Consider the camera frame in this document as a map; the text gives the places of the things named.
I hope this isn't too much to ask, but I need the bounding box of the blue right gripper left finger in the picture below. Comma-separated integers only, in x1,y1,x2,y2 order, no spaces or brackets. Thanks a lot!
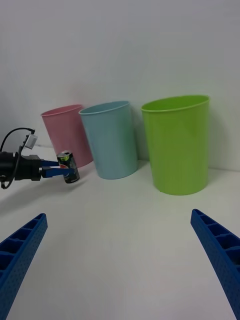
0,212,48,320

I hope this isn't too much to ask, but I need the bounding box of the pink plastic waste bin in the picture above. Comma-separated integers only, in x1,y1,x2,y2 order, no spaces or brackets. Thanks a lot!
40,104,94,168

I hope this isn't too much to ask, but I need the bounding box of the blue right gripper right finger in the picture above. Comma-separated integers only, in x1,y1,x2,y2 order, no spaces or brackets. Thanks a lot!
190,208,240,320

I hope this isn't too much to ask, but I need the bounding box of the green plastic waste bin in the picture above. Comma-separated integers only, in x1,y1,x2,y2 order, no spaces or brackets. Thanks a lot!
140,94,210,196

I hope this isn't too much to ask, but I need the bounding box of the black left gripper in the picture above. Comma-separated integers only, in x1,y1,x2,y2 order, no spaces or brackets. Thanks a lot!
14,154,72,182

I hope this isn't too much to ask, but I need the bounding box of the pale blue plastic waste bin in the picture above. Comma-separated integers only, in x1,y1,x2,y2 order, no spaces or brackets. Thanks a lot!
78,100,139,180

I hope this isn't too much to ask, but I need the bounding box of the black drink can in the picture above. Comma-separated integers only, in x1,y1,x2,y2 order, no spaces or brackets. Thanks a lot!
56,150,81,185

